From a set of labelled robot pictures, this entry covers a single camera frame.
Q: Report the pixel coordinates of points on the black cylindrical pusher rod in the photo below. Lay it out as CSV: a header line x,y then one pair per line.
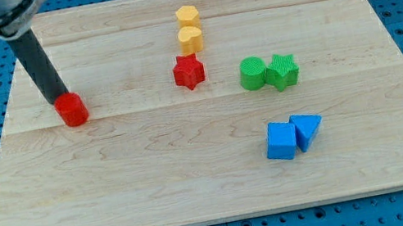
x,y
29,52

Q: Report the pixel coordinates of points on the red cylinder block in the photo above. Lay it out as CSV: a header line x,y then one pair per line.
x,y
71,109

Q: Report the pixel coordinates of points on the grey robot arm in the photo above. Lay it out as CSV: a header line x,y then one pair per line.
x,y
15,28

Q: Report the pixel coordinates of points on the red star block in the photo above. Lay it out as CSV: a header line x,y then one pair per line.
x,y
188,71

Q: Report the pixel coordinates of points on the green star block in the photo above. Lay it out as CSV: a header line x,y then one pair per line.
x,y
282,72

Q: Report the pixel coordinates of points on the yellow heart block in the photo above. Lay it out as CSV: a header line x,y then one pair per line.
x,y
190,40

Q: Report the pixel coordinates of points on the yellow pentagon block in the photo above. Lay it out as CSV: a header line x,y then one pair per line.
x,y
188,16

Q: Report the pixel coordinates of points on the wooden board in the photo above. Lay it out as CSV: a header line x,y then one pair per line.
x,y
156,154

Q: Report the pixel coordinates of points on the green cylinder block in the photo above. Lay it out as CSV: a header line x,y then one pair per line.
x,y
252,73

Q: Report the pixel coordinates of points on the blue cube block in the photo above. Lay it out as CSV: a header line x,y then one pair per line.
x,y
281,141

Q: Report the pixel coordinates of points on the blue triangle block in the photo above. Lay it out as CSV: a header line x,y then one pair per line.
x,y
306,127

